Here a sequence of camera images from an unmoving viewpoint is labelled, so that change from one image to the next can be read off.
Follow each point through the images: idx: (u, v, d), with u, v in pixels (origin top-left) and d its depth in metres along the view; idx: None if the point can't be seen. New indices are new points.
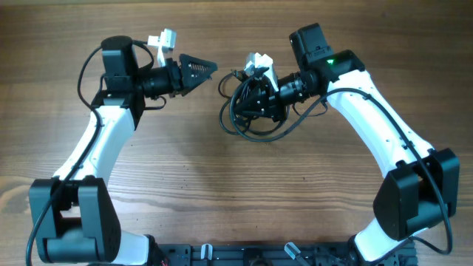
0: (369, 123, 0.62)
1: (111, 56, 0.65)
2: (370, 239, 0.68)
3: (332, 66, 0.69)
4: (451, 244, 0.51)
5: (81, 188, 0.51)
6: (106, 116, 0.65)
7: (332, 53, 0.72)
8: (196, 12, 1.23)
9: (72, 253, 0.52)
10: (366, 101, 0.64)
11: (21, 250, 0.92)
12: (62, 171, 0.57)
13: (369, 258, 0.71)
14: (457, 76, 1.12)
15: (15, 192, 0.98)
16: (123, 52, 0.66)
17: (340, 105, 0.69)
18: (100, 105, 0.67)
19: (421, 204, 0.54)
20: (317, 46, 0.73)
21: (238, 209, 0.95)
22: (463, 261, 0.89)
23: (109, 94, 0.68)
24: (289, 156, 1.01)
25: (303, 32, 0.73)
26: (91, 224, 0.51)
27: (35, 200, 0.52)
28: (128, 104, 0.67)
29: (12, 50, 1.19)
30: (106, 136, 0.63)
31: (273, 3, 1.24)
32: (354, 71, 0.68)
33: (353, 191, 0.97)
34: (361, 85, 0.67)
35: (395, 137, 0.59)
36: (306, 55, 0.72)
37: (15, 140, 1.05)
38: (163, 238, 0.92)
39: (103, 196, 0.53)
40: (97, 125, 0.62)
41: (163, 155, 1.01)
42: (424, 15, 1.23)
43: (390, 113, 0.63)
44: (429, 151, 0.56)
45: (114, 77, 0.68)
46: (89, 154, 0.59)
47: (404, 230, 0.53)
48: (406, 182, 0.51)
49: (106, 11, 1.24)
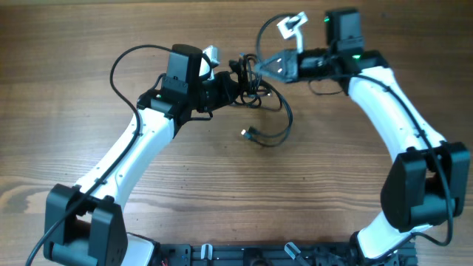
0: (385, 111, 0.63)
1: (179, 59, 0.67)
2: (372, 235, 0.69)
3: (357, 61, 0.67)
4: (449, 237, 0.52)
5: (97, 209, 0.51)
6: (148, 124, 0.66)
7: (363, 44, 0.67)
8: (196, 12, 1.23)
9: (75, 261, 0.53)
10: (386, 94, 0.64)
11: (21, 250, 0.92)
12: (86, 182, 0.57)
13: (369, 255, 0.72)
14: (457, 76, 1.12)
15: (15, 192, 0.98)
16: (192, 60, 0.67)
17: (356, 94, 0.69)
18: (147, 106, 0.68)
19: (429, 196, 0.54)
20: (350, 34, 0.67)
21: (239, 209, 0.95)
22: (462, 261, 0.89)
23: (159, 96, 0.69)
24: (289, 156, 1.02)
25: (341, 15, 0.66)
26: (96, 244, 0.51)
27: (51, 205, 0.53)
28: (173, 114, 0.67)
29: (12, 50, 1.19)
30: (142, 145, 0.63)
31: (273, 3, 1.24)
32: (378, 67, 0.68)
33: (353, 191, 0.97)
34: (383, 78, 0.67)
35: (409, 127, 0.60)
36: (337, 41, 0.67)
37: (15, 140, 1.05)
38: (163, 238, 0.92)
39: (117, 221, 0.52)
40: (136, 133, 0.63)
41: (163, 155, 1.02)
42: (424, 15, 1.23)
43: (408, 105, 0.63)
44: (440, 142, 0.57)
45: (172, 80, 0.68)
46: (116, 170, 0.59)
47: (407, 219, 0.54)
48: (414, 165, 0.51)
49: (106, 11, 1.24)
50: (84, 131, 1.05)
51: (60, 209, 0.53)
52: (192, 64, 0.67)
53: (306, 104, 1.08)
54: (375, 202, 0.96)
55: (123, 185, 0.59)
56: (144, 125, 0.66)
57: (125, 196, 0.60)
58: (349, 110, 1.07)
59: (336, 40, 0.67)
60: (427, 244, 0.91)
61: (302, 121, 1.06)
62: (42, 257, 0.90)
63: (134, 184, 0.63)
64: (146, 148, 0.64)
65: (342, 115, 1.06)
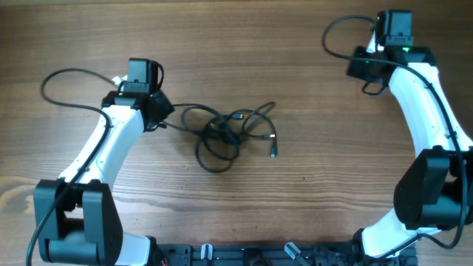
0: (420, 107, 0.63)
1: (137, 63, 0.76)
2: (378, 233, 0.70)
3: (406, 52, 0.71)
4: (457, 241, 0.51)
5: (85, 192, 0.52)
6: (117, 117, 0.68)
7: (411, 44, 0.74)
8: (196, 12, 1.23)
9: (75, 254, 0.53)
10: (426, 91, 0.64)
11: (22, 250, 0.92)
12: (68, 173, 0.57)
13: (369, 252, 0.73)
14: (457, 77, 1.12)
15: (15, 192, 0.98)
16: (149, 64, 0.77)
17: (399, 88, 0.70)
18: (111, 103, 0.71)
19: (443, 198, 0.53)
20: (400, 32, 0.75)
21: (239, 209, 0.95)
22: (463, 261, 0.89)
23: (121, 94, 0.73)
24: (289, 155, 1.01)
25: (393, 13, 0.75)
26: (94, 230, 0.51)
27: (39, 201, 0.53)
28: (138, 105, 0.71)
29: (12, 50, 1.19)
30: (116, 134, 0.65)
31: (273, 2, 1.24)
32: (425, 63, 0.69)
33: (353, 191, 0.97)
34: (427, 75, 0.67)
35: (441, 125, 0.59)
36: (386, 37, 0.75)
37: (15, 140, 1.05)
38: (163, 238, 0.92)
39: (107, 202, 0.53)
40: (107, 126, 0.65)
41: (162, 155, 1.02)
42: (425, 15, 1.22)
43: (446, 106, 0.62)
44: (470, 146, 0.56)
45: (134, 83, 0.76)
46: (96, 157, 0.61)
47: (417, 214, 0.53)
48: (438, 162, 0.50)
49: (106, 12, 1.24)
50: (83, 131, 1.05)
51: (47, 203, 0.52)
52: (150, 66, 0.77)
53: (306, 104, 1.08)
54: (375, 201, 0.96)
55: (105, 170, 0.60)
56: (112, 118, 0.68)
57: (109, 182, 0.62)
58: (349, 110, 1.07)
59: (386, 35, 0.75)
60: (427, 245, 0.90)
61: (302, 122, 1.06)
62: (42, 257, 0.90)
63: (114, 172, 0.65)
64: (119, 137, 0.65)
65: (342, 115, 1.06)
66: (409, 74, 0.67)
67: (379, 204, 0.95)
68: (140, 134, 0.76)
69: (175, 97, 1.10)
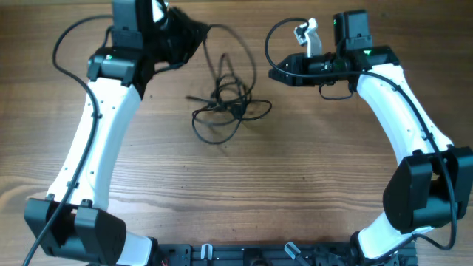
0: (392, 111, 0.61)
1: (123, 4, 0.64)
2: (375, 234, 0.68)
3: (368, 55, 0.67)
4: (453, 241, 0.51)
5: (77, 216, 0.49)
6: (106, 103, 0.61)
7: (371, 44, 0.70)
8: (196, 11, 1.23)
9: (78, 257, 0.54)
10: (395, 93, 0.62)
11: (21, 250, 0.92)
12: (58, 189, 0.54)
13: (369, 255, 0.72)
14: (457, 76, 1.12)
15: (15, 192, 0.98)
16: (140, 3, 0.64)
17: (363, 89, 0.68)
18: (100, 75, 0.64)
19: (431, 199, 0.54)
20: (358, 33, 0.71)
21: (238, 209, 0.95)
22: (463, 261, 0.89)
23: (109, 55, 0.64)
24: (289, 155, 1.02)
25: (348, 15, 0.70)
26: (91, 244, 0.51)
27: (32, 220, 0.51)
28: (130, 81, 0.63)
29: (12, 50, 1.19)
30: (105, 127, 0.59)
31: (273, 2, 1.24)
32: (389, 65, 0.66)
33: (353, 191, 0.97)
34: (392, 77, 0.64)
35: (416, 128, 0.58)
36: (346, 40, 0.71)
37: (15, 140, 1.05)
38: (163, 238, 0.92)
39: (103, 221, 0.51)
40: (94, 117, 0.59)
41: (163, 155, 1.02)
42: (425, 15, 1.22)
43: (417, 106, 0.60)
44: (448, 146, 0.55)
45: (123, 32, 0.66)
46: (86, 167, 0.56)
47: (409, 221, 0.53)
48: (421, 170, 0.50)
49: (106, 12, 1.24)
50: None
51: (40, 223, 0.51)
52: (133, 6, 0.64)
53: (306, 104, 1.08)
54: (375, 202, 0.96)
55: (97, 176, 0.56)
56: (100, 103, 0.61)
57: (104, 186, 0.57)
58: (349, 110, 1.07)
59: (344, 39, 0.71)
60: (427, 245, 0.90)
61: (301, 122, 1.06)
62: (42, 257, 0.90)
63: (111, 168, 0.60)
64: (111, 128, 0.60)
65: (341, 115, 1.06)
66: (374, 79, 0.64)
67: (379, 204, 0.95)
68: (138, 105, 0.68)
69: (175, 96, 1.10)
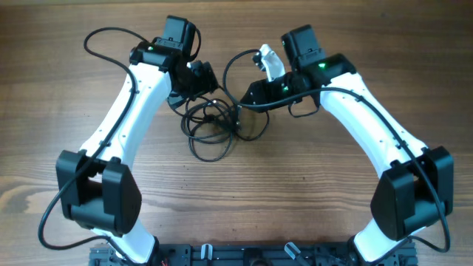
0: (359, 123, 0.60)
1: (174, 21, 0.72)
2: (369, 237, 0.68)
3: (324, 69, 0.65)
4: (449, 242, 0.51)
5: (106, 169, 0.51)
6: (143, 81, 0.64)
7: (324, 56, 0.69)
8: (195, 12, 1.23)
9: (95, 219, 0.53)
10: (359, 104, 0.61)
11: (21, 250, 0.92)
12: (90, 145, 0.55)
13: (369, 258, 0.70)
14: (457, 76, 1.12)
15: (15, 192, 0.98)
16: (188, 24, 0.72)
17: (327, 103, 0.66)
18: (140, 58, 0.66)
19: (419, 202, 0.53)
20: (309, 48, 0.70)
21: (238, 209, 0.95)
22: (462, 261, 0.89)
23: (150, 47, 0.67)
24: (289, 155, 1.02)
25: (295, 34, 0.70)
26: (112, 204, 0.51)
27: (60, 171, 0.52)
28: (167, 67, 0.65)
29: (12, 50, 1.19)
30: (141, 103, 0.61)
31: (273, 2, 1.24)
32: (346, 74, 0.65)
33: (353, 191, 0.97)
34: (353, 87, 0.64)
35: (388, 137, 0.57)
36: (298, 58, 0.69)
37: (15, 140, 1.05)
38: (164, 237, 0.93)
39: (127, 181, 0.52)
40: (133, 91, 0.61)
41: (163, 155, 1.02)
42: (424, 15, 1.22)
43: (383, 114, 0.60)
44: (422, 149, 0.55)
45: (168, 41, 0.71)
46: (120, 131, 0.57)
47: (403, 231, 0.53)
48: (401, 180, 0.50)
49: (106, 11, 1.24)
50: (84, 131, 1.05)
51: (68, 175, 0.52)
52: (188, 27, 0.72)
53: (306, 103, 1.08)
54: None
55: (128, 144, 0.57)
56: (139, 81, 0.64)
57: (130, 157, 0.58)
58: None
59: (297, 57, 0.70)
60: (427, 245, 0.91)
61: (301, 122, 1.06)
62: (42, 257, 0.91)
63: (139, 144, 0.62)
64: (145, 103, 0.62)
65: None
66: (335, 93, 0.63)
67: None
68: (165, 97, 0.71)
69: None
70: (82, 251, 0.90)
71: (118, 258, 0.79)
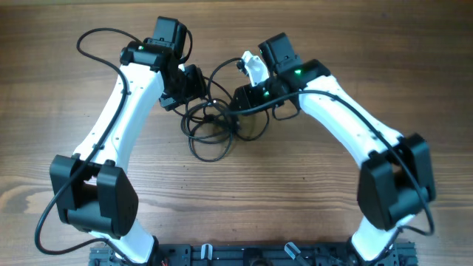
0: (336, 120, 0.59)
1: (165, 22, 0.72)
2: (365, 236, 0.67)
3: (300, 75, 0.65)
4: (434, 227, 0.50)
5: (100, 173, 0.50)
6: (135, 82, 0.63)
7: (300, 63, 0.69)
8: (195, 12, 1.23)
9: (92, 222, 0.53)
10: (335, 103, 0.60)
11: (21, 250, 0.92)
12: (84, 148, 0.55)
13: (367, 257, 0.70)
14: (457, 76, 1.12)
15: (15, 192, 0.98)
16: (178, 25, 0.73)
17: (304, 106, 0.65)
18: (131, 59, 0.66)
19: (401, 191, 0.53)
20: (285, 55, 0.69)
21: (238, 209, 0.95)
22: (463, 261, 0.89)
23: (140, 47, 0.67)
24: (289, 155, 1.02)
25: (270, 43, 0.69)
26: (106, 206, 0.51)
27: (55, 176, 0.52)
28: (158, 66, 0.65)
29: (12, 49, 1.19)
30: (133, 103, 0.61)
31: (273, 2, 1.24)
32: (321, 77, 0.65)
33: (353, 191, 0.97)
34: (328, 88, 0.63)
35: (363, 131, 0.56)
36: (276, 65, 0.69)
37: (15, 140, 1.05)
38: (163, 237, 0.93)
39: (122, 183, 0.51)
40: (124, 92, 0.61)
41: (163, 155, 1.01)
42: (425, 15, 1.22)
43: (358, 110, 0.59)
44: (397, 138, 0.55)
45: (159, 42, 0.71)
46: (112, 133, 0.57)
47: (388, 219, 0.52)
48: (380, 169, 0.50)
49: (106, 12, 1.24)
50: (83, 131, 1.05)
51: (63, 179, 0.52)
52: (178, 28, 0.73)
53: None
54: None
55: (121, 145, 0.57)
56: (130, 81, 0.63)
57: (125, 158, 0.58)
58: None
59: (275, 64, 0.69)
60: (427, 245, 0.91)
61: (301, 122, 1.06)
62: (42, 257, 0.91)
63: (133, 143, 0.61)
64: (138, 104, 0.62)
65: None
66: (311, 95, 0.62)
67: None
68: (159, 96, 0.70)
69: None
70: (82, 251, 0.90)
71: (118, 258, 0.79)
